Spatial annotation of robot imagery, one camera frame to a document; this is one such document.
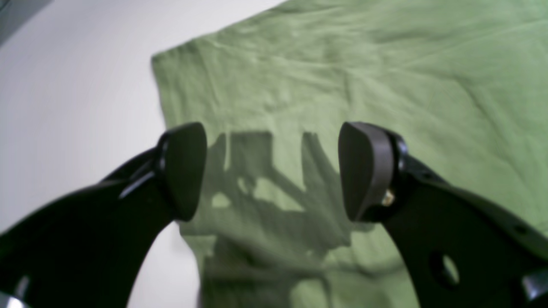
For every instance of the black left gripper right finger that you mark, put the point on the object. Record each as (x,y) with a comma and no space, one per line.
(461,250)

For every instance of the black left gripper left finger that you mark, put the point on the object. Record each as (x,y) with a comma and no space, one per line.
(85,249)

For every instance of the green T-shirt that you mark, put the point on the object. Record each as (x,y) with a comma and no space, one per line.
(463,81)

